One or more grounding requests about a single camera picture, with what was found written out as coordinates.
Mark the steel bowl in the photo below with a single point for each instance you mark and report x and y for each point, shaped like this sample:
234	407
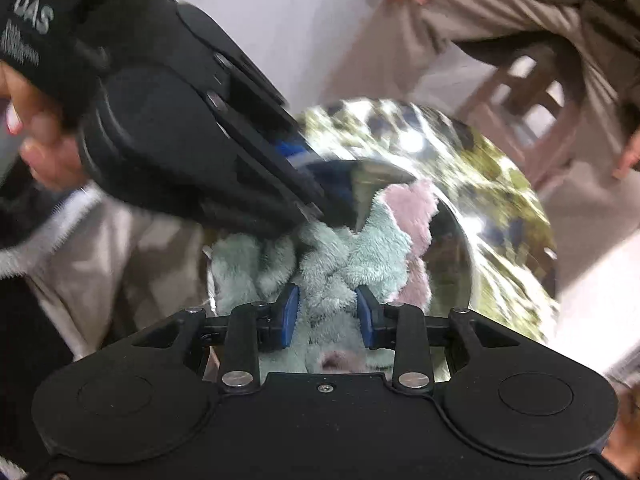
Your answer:
445	260

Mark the teal and pink fluffy cloth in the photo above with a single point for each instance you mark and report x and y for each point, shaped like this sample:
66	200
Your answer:
330	270

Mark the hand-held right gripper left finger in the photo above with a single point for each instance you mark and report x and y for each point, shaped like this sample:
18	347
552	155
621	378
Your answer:
290	317

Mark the round green marble table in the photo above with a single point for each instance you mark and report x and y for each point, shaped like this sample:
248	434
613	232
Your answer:
500	200

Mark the pink plastic stool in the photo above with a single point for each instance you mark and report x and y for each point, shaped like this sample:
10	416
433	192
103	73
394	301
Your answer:
550	125

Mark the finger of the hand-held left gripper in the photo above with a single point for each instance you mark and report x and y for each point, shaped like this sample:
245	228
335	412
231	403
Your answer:
292	152
270	195

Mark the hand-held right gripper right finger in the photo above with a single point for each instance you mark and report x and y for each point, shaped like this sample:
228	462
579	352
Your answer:
366	320

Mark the person's left forearm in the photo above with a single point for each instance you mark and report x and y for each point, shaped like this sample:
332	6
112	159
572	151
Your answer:
20	220

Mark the person's left hand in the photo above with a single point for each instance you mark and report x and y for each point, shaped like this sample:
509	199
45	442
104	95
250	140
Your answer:
40	145

